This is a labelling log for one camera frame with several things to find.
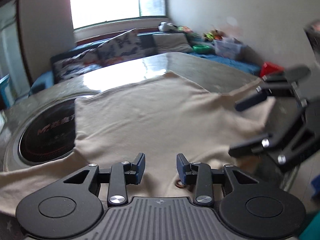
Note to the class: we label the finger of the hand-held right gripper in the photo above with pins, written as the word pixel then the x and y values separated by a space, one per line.
pixel 250 101
pixel 247 147

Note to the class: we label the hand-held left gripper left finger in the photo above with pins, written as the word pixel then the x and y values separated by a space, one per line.
pixel 141 166

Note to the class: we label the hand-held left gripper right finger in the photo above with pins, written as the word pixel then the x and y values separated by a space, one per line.
pixel 180 166

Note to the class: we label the cream garment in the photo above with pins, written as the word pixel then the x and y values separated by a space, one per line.
pixel 155 115

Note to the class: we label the red plastic stool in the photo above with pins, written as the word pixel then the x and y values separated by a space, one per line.
pixel 271 69

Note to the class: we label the clear plastic storage box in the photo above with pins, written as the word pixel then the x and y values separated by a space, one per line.
pixel 228 48

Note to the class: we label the green bowl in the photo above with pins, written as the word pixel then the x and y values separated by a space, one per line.
pixel 202 49

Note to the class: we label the green dressed plush toy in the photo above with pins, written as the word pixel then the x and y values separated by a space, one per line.
pixel 209 36

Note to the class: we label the pink and green toy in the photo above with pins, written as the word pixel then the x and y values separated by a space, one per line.
pixel 185 29

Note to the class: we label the black round induction cooker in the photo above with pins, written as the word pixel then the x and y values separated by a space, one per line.
pixel 47 137

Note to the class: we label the grey pillow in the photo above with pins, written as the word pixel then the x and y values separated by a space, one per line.
pixel 171 42

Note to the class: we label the panda plush toy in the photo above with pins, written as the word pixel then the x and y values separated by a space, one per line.
pixel 166 26

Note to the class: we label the butterfly print pillow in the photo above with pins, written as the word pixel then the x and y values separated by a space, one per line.
pixel 122 46
pixel 75 65

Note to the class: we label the dark blue sofa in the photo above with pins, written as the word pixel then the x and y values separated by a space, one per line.
pixel 140 40

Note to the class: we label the blue cabinet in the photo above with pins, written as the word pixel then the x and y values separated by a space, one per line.
pixel 5 90

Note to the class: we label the window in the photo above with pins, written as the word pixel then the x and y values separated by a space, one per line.
pixel 115 2

